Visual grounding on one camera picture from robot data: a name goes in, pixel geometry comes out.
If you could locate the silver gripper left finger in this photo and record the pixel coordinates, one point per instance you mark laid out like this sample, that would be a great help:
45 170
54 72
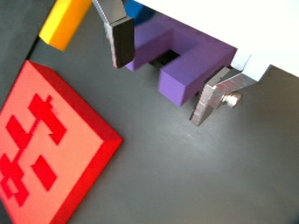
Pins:
120 30

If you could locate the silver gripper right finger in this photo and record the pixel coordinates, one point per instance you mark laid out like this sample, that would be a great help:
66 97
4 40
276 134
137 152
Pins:
220 91

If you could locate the purple U-shaped block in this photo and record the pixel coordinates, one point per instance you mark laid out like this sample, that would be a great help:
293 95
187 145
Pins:
203 55

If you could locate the red slotted board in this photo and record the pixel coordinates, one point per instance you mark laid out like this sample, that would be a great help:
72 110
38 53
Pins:
56 144

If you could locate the blue U-shaped block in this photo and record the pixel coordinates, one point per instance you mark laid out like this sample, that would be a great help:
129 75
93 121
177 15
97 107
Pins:
139 12

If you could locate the yellow long bar block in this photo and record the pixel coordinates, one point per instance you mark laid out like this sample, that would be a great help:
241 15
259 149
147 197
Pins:
62 22

